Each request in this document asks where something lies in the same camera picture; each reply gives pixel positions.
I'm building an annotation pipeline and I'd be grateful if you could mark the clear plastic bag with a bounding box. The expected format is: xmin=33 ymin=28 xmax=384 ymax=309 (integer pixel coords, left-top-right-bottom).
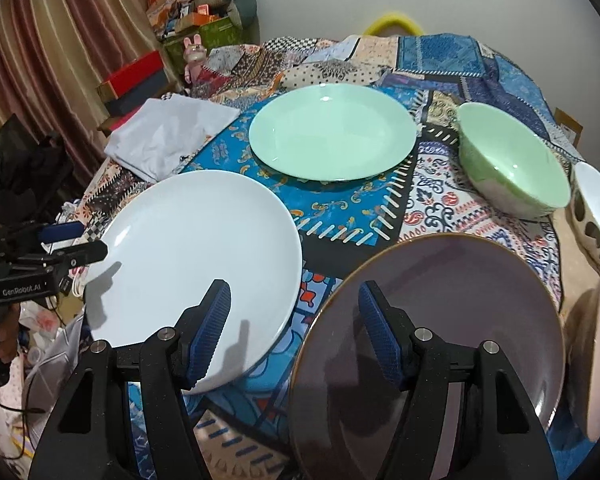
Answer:
xmin=0 ymin=305 xmax=88 ymax=461

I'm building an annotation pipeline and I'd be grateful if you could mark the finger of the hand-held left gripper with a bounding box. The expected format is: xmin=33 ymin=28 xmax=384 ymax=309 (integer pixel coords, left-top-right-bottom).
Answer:
xmin=38 ymin=222 xmax=84 ymax=244
xmin=40 ymin=240 xmax=108 ymax=269

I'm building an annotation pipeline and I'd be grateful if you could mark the pile of small boxes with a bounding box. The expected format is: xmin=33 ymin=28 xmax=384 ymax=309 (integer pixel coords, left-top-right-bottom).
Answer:
xmin=147 ymin=0 xmax=241 ymax=38

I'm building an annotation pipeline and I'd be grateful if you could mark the brown cardboard box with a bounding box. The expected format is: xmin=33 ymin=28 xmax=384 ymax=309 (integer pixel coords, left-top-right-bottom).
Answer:
xmin=554 ymin=107 xmax=586 ymax=148

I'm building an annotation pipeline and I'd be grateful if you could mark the pink bowl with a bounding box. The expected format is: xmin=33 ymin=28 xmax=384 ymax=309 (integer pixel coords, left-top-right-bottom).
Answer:
xmin=565 ymin=260 xmax=600 ymax=438

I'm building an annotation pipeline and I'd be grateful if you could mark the green cardboard box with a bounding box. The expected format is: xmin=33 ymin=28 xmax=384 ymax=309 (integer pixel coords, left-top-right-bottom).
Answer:
xmin=162 ymin=17 xmax=245 ymax=63

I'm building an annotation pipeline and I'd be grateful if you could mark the pink rabbit toy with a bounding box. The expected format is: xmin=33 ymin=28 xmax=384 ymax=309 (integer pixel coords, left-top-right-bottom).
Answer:
xmin=182 ymin=34 xmax=209 ymax=83

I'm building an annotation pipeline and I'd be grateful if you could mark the white plate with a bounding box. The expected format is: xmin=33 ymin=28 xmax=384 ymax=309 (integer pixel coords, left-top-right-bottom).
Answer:
xmin=83 ymin=170 xmax=303 ymax=395

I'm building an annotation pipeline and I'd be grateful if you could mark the purple plate with brown rim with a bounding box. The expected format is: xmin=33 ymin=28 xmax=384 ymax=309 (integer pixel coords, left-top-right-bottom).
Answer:
xmin=288 ymin=234 xmax=566 ymax=480

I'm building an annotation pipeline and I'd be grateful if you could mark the white bowl with dark spots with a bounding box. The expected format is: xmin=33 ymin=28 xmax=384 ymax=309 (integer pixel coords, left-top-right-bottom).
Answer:
xmin=570 ymin=161 xmax=600 ymax=276

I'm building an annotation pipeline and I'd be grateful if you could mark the green bowl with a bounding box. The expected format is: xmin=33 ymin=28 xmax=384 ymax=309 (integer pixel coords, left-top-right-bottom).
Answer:
xmin=455 ymin=102 xmax=572 ymax=219

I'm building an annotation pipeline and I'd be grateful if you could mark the black cable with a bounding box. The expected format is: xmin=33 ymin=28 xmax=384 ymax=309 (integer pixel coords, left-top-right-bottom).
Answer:
xmin=0 ymin=392 xmax=48 ymax=417

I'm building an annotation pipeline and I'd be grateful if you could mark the white cloth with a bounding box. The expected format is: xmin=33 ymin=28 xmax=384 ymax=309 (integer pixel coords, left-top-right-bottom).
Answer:
xmin=104 ymin=97 xmax=241 ymax=183

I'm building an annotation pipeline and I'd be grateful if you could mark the person's left hand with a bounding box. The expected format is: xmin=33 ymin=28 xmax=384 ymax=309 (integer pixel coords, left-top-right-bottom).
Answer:
xmin=0 ymin=305 xmax=23 ymax=366

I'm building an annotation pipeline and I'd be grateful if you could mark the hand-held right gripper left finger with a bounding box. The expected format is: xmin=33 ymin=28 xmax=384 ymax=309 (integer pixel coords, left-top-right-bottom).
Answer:
xmin=27 ymin=279 xmax=232 ymax=480

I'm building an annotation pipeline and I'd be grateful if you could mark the yellow ring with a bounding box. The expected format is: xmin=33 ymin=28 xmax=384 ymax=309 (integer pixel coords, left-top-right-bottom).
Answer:
xmin=362 ymin=10 xmax=423 ymax=38

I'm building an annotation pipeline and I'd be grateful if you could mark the patchwork printed blanket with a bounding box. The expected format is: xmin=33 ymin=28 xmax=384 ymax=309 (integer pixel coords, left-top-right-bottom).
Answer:
xmin=74 ymin=35 xmax=588 ymax=480

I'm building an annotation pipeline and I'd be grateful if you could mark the red box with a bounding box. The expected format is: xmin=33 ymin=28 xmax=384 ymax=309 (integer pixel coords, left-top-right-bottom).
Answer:
xmin=104 ymin=50 xmax=168 ymax=98

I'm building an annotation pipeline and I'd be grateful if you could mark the striped curtain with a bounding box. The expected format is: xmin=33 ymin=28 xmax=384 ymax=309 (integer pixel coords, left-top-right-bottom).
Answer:
xmin=0 ymin=0 xmax=181 ymax=171

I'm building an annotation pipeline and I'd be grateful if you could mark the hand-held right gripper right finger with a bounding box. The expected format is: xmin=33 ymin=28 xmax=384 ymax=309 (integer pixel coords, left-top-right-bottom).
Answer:
xmin=357 ymin=280 xmax=561 ymax=480

